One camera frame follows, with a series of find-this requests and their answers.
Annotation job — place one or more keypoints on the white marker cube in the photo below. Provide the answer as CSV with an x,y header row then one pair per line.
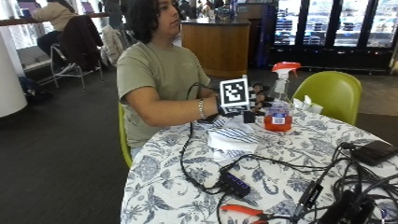
x,y
234,92

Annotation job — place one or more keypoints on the spray bottle with orange liquid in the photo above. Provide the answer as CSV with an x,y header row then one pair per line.
x,y
279,119

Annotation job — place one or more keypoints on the crumpled white paper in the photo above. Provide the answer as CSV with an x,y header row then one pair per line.
x,y
308,105

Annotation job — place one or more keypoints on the white blue striped cloth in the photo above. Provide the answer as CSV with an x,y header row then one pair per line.
x,y
232,137

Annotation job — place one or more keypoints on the green plastic chair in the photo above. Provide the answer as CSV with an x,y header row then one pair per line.
x,y
332,93
124,146

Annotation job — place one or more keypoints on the blue floral tablecloth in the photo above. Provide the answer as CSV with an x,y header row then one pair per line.
x,y
273,155

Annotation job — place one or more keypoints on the round wooden counter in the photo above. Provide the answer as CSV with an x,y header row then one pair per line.
x,y
216,46

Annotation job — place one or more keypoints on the the person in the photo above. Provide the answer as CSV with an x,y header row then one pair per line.
x,y
162,71

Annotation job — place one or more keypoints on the glass door display fridge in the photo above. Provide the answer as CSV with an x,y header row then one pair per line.
x,y
336,31

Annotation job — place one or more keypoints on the black usb hub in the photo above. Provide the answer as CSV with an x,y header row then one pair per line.
x,y
235,184

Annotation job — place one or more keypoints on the flat black device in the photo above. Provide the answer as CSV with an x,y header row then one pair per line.
x,y
375,151

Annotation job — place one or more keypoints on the black box device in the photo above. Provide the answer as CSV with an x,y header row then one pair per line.
x,y
347,208

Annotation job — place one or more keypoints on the metal chair with dark jacket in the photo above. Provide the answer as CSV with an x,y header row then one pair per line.
x,y
79,43

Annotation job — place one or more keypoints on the dark bag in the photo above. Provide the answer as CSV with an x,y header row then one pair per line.
x,y
34,88

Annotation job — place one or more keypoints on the white round column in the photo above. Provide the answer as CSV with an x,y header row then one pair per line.
x,y
10,68

